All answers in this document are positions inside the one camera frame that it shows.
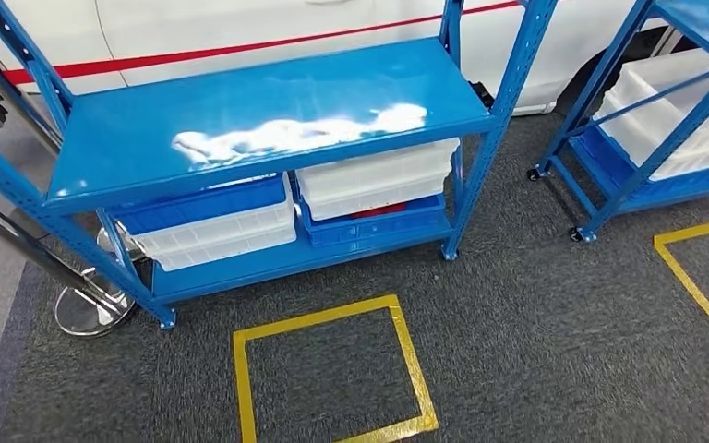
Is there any large blue metal shelf rack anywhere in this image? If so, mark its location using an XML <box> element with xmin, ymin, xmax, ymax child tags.
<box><xmin>0</xmin><ymin>0</ymin><xmax>560</xmax><ymax>331</ymax></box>

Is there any blue wheeled shelf rack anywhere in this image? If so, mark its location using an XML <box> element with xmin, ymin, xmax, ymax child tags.
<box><xmin>526</xmin><ymin>0</ymin><xmax>709</xmax><ymax>245</ymax></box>

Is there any blue plastic crate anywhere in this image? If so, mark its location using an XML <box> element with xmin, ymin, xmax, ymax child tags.
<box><xmin>299</xmin><ymin>194</ymin><xmax>449</xmax><ymax>247</ymax></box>
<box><xmin>108</xmin><ymin>174</ymin><xmax>288</xmax><ymax>236</ymax></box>
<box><xmin>571</xmin><ymin>125</ymin><xmax>709</xmax><ymax>206</ymax></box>

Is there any red item in crate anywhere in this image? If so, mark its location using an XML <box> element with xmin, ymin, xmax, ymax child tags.
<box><xmin>351</xmin><ymin>203</ymin><xmax>408</xmax><ymax>220</ymax></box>

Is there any white car with red stripe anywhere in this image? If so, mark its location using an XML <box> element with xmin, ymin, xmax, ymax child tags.
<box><xmin>0</xmin><ymin>0</ymin><xmax>689</xmax><ymax>117</ymax></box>

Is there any dark stanchion with chrome base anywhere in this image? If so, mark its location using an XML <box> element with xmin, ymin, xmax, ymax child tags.
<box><xmin>0</xmin><ymin>183</ymin><xmax>139</xmax><ymax>339</ymax></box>

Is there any large white plastic crate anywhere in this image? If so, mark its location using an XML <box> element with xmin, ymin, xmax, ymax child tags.
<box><xmin>593</xmin><ymin>48</ymin><xmax>709</xmax><ymax>183</ymax></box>

